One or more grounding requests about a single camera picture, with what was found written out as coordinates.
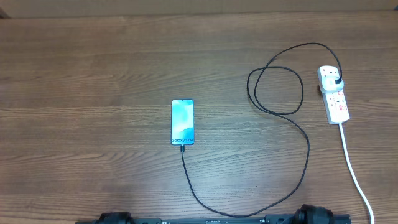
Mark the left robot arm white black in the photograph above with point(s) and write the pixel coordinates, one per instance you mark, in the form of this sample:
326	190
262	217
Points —
115	218

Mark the white power strip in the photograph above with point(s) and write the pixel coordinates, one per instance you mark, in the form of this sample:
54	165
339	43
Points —
335	103

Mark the blue smartphone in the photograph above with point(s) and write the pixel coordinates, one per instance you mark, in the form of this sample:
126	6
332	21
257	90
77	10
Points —
182	122

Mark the white charger plug adapter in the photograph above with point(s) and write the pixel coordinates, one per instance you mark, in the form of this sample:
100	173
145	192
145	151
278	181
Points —
330	85

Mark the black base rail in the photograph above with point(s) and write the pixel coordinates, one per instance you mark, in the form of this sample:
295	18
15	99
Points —
268	219

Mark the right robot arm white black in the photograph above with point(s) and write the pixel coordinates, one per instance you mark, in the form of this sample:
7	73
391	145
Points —
309	214

